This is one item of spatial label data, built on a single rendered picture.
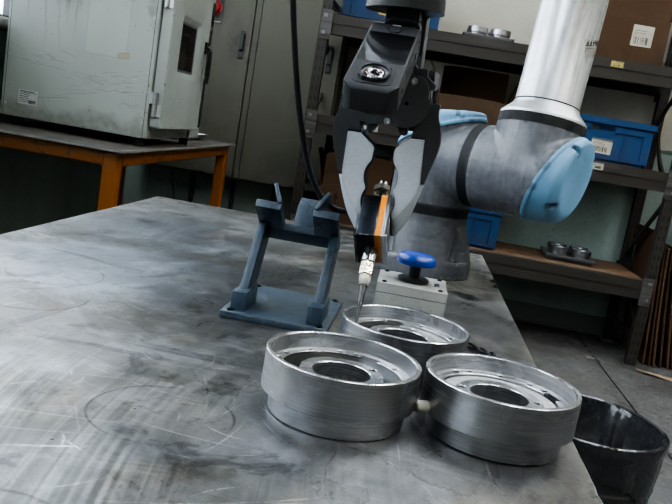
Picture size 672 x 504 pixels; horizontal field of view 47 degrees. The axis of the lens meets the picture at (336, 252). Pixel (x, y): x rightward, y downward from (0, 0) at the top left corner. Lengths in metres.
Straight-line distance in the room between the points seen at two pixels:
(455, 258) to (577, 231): 3.60
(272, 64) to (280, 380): 3.97
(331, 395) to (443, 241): 0.62
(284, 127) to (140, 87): 1.72
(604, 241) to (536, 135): 3.73
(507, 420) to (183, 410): 0.20
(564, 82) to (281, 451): 0.70
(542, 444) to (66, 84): 2.54
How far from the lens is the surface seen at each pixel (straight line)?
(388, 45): 0.67
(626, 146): 4.20
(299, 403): 0.48
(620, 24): 4.19
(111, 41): 2.84
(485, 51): 4.00
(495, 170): 1.02
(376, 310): 0.67
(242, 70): 4.45
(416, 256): 0.77
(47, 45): 2.93
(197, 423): 0.48
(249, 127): 4.43
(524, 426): 0.50
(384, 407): 0.48
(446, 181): 1.05
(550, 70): 1.04
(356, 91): 0.61
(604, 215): 4.70
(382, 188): 0.72
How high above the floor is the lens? 0.99
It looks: 10 degrees down
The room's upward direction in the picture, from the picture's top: 10 degrees clockwise
